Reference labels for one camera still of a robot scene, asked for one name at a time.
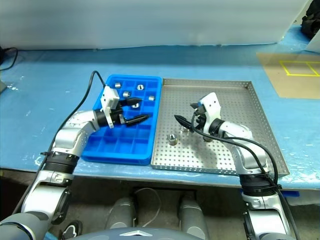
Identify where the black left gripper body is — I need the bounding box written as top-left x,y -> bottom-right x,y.
111,104 -> 128,125

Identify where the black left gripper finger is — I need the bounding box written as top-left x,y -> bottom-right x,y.
124,114 -> 152,128
119,97 -> 144,108

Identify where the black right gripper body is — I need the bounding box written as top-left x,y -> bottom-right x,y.
190,105 -> 209,131

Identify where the blue compartment parts tray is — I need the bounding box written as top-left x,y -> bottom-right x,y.
80,74 -> 162,166

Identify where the perforated metal tray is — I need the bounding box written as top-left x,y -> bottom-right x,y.
150,77 -> 291,177

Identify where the large white backdrop board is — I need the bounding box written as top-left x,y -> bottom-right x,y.
0,0 -> 311,51

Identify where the grey right robot leg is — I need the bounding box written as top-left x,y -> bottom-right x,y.
176,194 -> 210,236

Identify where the grey robot leg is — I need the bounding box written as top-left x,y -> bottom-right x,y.
176,194 -> 210,236
106,196 -> 137,230

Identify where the grey left robot leg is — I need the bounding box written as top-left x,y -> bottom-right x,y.
106,196 -> 137,230

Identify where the brown cardboard sheet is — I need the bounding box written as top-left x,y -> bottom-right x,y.
256,51 -> 320,100

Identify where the grey robot torso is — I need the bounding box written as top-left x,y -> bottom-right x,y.
81,225 -> 191,240

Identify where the black and white shoe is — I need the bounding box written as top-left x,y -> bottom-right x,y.
59,219 -> 83,240

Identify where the black bundled object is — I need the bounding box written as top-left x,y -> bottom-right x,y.
299,0 -> 320,40

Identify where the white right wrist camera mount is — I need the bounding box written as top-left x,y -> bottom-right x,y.
199,92 -> 222,135

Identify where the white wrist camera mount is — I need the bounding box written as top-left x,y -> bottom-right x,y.
199,92 -> 222,135
100,85 -> 121,129

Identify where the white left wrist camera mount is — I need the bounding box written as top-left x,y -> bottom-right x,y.
100,85 -> 121,129

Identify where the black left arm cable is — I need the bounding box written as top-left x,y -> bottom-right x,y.
11,70 -> 107,216

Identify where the thin white cable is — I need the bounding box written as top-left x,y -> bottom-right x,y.
131,187 -> 162,227

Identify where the thin black cable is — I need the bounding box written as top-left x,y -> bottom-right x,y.
0,45 -> 20,72

